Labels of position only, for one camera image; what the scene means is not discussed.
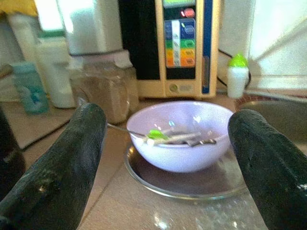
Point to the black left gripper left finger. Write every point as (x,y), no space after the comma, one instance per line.
(60,172)

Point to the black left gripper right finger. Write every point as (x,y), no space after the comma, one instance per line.
(271,167)

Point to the stainless steel sink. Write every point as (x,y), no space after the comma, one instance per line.
(283,115)

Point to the round steel plate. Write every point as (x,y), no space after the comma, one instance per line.
(192,187)

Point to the steel spoon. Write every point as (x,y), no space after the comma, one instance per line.
(134,133)

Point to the teal plastic bottle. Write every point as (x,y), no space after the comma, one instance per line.
(31,93)

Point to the clear glass jar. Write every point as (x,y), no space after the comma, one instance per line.
(103,95)

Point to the white bottle green band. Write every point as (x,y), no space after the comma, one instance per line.
(60,83)

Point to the lavender plastic bowl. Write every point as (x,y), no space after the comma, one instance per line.
(182,158)

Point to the small white bottle green cap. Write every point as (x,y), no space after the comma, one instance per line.
(237,81)

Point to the beige water ionizer machine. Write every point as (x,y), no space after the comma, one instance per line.
(148,88)

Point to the tall white bottle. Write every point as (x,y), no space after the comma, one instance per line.
(22,36)

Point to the large white canister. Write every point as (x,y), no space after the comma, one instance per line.
(91,28)

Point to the yellow cloth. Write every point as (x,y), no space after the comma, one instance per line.
(16,6)

